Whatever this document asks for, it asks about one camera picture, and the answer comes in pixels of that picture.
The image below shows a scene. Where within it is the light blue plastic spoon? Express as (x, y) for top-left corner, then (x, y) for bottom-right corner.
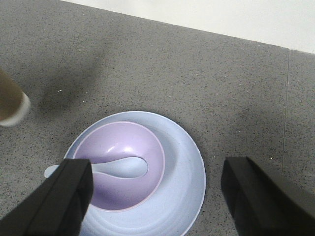
(44, 156), (149, 179)

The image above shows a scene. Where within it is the light blue plastic plate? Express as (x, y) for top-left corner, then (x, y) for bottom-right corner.
(65, 111), (206, 236)

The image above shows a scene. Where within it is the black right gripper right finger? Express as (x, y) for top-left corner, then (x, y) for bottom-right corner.
(221, 157), (315, 236)

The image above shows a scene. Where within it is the purple plastic bowl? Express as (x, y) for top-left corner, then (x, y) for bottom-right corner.
(72, 121), (165, 211)

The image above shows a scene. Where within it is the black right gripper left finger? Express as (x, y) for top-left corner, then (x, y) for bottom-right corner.
(0, 159), (94, 236)

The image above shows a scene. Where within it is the brown paper cup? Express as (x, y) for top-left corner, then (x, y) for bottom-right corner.
(0, 69), (31, 127)

